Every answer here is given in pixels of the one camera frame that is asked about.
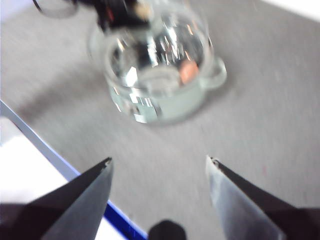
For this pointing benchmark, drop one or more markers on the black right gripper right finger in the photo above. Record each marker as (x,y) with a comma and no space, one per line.
(252,215)

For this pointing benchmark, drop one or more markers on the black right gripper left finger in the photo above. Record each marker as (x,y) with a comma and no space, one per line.
(67,212)

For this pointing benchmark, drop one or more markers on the brown egg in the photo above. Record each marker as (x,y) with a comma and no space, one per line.
(188,71)

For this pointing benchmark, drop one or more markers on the pale green electric cooking pot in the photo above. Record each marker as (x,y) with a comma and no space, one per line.
(180,107)

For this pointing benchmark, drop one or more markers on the blue table edge strip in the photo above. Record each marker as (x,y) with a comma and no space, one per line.
(120,220)

